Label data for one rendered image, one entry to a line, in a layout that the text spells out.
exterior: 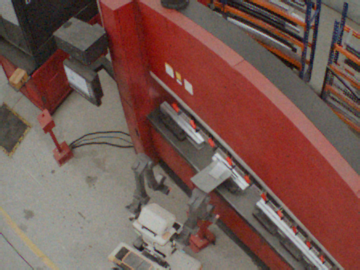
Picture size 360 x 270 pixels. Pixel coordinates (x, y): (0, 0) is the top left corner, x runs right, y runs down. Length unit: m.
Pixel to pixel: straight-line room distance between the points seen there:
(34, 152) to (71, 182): 0.73
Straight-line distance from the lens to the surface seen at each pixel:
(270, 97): 2.24
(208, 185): 3.42
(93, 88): 3.42
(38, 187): 4.91
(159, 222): 2.92
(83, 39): 3.22
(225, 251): 4.24
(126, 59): 3.27
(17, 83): 4.49
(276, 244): 3.38
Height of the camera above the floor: 4.08
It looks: 58 degrees down
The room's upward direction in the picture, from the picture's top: 7 degrees counter-clockwise
